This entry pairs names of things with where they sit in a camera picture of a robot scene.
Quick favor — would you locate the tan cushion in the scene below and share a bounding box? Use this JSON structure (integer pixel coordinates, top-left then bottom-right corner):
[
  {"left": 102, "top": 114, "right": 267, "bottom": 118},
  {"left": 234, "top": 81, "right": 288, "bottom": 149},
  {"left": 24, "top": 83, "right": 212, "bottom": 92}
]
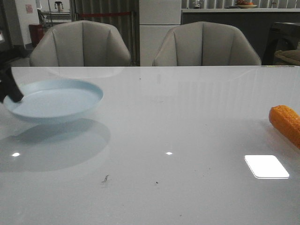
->
[{"left": 274, "top": 49, "right": 300, "bottom": 66}]

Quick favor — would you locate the orange toy corn cob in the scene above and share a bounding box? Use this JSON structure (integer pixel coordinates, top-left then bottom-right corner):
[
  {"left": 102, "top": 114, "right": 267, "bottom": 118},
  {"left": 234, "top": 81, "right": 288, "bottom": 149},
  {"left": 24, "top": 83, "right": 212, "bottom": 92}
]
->
[{"left": 269, "top": 105, "right": 300, "bottom": 149}]

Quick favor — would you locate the white cabinet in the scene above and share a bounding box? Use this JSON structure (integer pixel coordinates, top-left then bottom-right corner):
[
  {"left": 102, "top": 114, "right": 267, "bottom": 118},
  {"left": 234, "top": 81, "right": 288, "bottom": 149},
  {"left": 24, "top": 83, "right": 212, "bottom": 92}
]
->
[{"left": 139, "top": 0, "right": 181, "bottom": 67}]

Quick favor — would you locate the light blue round plate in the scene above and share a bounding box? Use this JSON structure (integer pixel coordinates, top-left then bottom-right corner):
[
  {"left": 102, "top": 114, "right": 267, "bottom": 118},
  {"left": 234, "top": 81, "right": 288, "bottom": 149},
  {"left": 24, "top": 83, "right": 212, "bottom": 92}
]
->
[{"left": 3, "top": 79, "right": 104, "bottom": 124}]

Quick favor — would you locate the grey counter with white top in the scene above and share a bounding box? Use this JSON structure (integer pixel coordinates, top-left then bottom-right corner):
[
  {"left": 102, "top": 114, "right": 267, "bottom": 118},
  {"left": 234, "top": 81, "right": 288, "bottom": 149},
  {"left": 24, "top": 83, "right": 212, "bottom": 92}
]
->
[{"left": 181, "top": 8, "right": 300, "bottom": 60}]

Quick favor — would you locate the beige armchair left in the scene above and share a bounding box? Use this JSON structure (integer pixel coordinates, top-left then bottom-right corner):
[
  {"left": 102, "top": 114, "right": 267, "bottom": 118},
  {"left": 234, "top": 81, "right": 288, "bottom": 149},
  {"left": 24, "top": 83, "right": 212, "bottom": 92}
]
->
[{"left": 30, "top": 20, "right": 131, "bottom": 67}]

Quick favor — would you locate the beige armchair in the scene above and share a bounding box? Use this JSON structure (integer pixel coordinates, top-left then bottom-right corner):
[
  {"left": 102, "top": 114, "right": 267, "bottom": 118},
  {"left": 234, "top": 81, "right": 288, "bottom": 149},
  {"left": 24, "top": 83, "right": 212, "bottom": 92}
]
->
[
  {"left": 30, "top": 20, "right": 131, "bottom": 67},
  {"left": 153, "top": 22, "right": 261, "bottom": 67}
]

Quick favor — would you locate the fruit bowl on counter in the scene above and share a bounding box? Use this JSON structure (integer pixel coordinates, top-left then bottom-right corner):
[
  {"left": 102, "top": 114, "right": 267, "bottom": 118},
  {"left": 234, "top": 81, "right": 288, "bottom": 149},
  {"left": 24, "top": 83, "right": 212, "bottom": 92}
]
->
[{"left": 235, "top": 0, "right": 257, "bottom": 8}]

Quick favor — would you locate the red barrier belt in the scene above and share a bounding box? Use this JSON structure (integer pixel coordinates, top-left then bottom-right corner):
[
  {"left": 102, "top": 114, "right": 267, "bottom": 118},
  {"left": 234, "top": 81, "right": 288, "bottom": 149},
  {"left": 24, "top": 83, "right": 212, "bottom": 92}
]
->
[{"left": 78, "top": 11, "right": 132, "bottom": 17}]

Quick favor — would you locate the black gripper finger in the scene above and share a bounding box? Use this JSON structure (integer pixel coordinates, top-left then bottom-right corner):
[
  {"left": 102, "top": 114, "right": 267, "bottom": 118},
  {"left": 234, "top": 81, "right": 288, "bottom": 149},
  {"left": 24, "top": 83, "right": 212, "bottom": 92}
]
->
[{"left": 0, "top": 66, "right": 23, "bottom": 103}]

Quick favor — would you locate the red trash bin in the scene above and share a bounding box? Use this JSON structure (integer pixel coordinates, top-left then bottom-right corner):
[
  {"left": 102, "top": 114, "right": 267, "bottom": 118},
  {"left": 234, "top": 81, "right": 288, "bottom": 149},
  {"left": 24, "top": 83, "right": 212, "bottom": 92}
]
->
[{"left": 29, "top": 24, "right": 44, "bottom": 47}]

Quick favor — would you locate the beige armchair right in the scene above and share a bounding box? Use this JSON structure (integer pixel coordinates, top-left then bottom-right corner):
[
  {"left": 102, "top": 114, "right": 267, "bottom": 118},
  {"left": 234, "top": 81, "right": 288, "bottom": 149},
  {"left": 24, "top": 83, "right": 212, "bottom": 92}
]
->
[{"left": 153, "top": 22, "right": 261, "bottom": 67}]

